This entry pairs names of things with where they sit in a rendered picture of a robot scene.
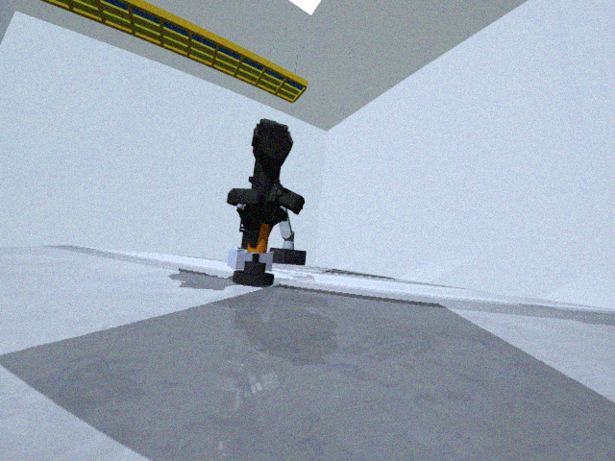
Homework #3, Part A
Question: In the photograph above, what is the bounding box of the orange knob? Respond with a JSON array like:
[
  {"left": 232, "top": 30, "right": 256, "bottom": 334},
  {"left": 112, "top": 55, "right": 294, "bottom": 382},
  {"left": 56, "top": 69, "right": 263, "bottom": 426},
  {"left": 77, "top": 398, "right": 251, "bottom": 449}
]
[{"left": 248, "top": 223, "right": 270, "bottom": 254}]

